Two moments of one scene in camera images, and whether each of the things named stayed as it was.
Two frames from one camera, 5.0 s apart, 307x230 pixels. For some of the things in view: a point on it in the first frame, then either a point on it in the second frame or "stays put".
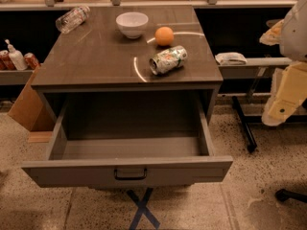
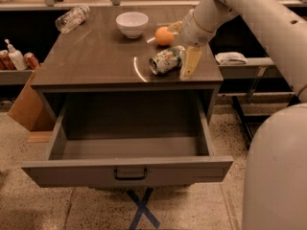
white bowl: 132,24 stays put
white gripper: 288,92 -> 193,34
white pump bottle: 16,58 stays put
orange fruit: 164,36 stays put
